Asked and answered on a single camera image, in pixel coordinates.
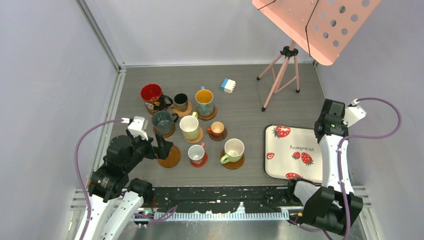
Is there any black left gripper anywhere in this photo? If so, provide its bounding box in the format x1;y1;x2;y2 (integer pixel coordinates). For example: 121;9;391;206
124;128;173;171

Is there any dark green mug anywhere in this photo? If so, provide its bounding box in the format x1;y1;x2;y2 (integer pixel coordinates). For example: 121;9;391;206
151;110;179;134

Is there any pale yellow green mug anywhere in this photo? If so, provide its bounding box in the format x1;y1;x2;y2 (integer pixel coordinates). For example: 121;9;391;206
179;112;200;141

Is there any small white cup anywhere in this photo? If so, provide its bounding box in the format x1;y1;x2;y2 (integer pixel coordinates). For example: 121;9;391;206
187;142;206;165

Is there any woven rattan coaster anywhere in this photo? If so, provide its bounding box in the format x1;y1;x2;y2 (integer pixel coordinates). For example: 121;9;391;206
171;101;193;118
183;127;204;144

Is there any black floral mug red inside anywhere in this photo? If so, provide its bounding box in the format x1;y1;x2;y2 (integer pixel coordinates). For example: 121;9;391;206
140;83;174;107

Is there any red apple paper coaster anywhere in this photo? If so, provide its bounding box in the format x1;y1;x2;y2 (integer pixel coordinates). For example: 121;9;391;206
190;152;208;168

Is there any black small cup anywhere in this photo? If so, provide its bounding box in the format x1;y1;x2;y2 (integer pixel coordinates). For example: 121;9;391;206
171;93;188;112

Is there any small orange cup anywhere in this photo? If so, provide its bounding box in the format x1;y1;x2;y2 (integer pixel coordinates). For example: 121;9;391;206
206;121;225;136

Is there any blue butterfly plate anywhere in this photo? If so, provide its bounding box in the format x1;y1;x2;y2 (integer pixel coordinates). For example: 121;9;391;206
195;86;215;117

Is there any cream green mug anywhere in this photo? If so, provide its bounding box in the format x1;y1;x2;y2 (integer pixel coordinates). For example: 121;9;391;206
220;138;245;164

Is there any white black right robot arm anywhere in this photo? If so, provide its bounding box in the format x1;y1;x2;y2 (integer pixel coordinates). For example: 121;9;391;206
285;99;364;238

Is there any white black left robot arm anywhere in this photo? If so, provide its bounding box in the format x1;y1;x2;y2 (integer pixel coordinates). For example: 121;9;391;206
75;133;181;240

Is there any white tray black rim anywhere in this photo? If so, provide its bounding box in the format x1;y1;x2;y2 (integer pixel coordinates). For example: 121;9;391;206
264;124;323;184

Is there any blue white toy block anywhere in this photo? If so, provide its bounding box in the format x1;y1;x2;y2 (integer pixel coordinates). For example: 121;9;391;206
220;78;236;94

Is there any pink music stand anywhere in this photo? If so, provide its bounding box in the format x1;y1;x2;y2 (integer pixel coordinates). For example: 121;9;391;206
252;0;380;111

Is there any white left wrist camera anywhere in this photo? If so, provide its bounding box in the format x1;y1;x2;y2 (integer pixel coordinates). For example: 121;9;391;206
121;116;149;141

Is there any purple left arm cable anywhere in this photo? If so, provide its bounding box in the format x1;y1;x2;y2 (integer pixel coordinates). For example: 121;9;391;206
74;119;178;240

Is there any aluminium frame post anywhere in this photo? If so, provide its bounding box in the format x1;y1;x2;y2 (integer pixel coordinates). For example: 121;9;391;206
75;0;123;72

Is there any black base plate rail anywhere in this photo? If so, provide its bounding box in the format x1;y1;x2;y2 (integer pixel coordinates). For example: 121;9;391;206
130;185;304;225

